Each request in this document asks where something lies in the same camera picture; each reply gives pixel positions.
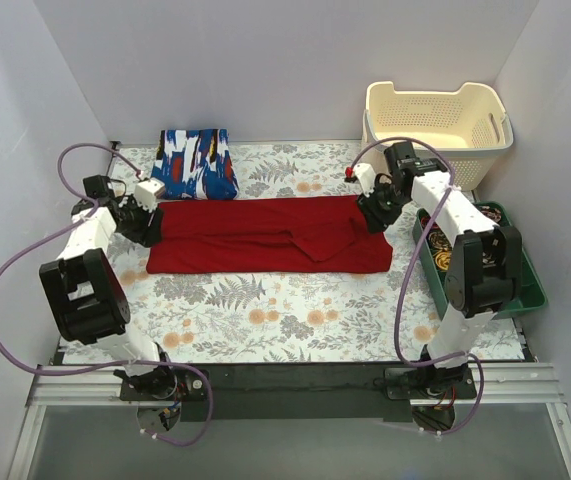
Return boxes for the red garment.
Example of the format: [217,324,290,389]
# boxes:
[146,195,393,274]

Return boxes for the blue patterned trousers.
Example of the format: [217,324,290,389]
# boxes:
[151,129,239,200]

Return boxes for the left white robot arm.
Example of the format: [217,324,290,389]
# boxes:
[39,175,178,400]

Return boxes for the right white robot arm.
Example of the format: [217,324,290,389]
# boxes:
[346,137,523,398]

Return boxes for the cream plastic laundry basket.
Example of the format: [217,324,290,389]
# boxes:
[361,81,513,191]

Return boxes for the dark brown rolled belt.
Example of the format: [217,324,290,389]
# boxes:
[427,230,452,251]

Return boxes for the green compartment tray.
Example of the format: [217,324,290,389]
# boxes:
[419,201,547,320]

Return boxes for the yellow rolled belt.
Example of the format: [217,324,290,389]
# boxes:
[434,250,452,272]

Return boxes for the brown patterned rolled belt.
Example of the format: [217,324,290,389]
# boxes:
[478,205,502,225]

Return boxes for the floral table mat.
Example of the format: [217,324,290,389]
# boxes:
[107,140,524,363]

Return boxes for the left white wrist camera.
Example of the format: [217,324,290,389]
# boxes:
[133,178,165,212]

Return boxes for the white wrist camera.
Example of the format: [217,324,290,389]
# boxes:
[345,163,377,197]
[133,178,165,212]

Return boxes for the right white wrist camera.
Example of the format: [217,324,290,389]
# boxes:
[345,163,377,197]

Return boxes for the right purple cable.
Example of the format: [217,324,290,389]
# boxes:
[349,137,486,436]

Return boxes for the purple cable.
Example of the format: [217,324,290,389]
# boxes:
[349,137,486,436]
[0,143,214,446]

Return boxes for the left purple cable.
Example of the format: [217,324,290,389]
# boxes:
[0,143,214,446]

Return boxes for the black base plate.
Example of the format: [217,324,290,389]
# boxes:
[115,362,479,426]

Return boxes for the aluminium rail frame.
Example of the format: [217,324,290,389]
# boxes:
[28,362,566,406]

